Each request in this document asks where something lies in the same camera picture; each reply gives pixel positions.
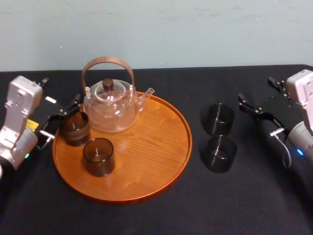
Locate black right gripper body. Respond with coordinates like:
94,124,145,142
259,94,298,134

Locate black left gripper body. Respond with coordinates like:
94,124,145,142
26,96,66,139

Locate round wooden tray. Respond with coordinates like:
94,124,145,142
52,91,193,202

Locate smoked glass cup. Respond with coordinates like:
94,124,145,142
82,138,115,177
201,134,238,174
60,111,91,147
201,103,235,136

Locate glass teapot lid, wooden knob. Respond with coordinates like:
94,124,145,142
89,78,127,102

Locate black table cloth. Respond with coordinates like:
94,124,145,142
0,64,313,235

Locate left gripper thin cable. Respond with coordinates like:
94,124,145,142
36,130,55,150

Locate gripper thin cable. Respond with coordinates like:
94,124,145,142
36,130,55,150
269,129,293,169

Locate right gripper thin cable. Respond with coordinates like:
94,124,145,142
269,129,293,169

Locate glass teapot with wooden handle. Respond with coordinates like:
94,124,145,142
81,56,156,134

